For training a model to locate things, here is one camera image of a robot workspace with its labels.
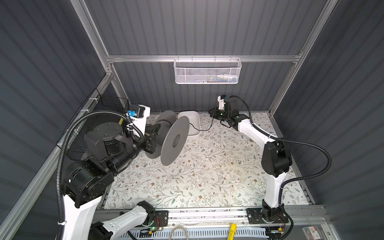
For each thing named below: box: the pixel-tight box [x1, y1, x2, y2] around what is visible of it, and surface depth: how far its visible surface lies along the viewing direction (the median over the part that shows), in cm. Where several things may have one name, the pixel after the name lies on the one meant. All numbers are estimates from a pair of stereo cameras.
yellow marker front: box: [227, 223, 238, 240], surface depth 70 cm
